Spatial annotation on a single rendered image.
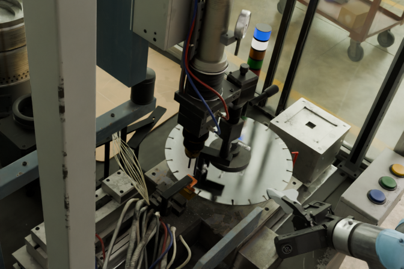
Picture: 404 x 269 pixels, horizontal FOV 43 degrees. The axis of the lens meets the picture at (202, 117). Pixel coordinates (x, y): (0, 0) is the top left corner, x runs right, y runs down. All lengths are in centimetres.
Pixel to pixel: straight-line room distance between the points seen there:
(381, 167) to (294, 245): 46
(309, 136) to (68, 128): 117
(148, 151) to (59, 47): 122
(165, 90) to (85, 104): 140
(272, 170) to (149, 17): 57
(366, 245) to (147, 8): 62
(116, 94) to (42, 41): 139
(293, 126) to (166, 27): 74
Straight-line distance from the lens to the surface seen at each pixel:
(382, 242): 106
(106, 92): 176
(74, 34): 36
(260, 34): 142
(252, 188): 124
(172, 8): 87
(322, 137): 153
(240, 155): 129
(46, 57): 37
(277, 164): 132
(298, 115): 157
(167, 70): 189
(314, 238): 115
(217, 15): 89
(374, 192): 142
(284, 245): 114
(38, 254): 122
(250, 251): 129
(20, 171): 111
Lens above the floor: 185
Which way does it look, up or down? 40 degrees down
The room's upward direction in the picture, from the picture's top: 10 degrees clockwise
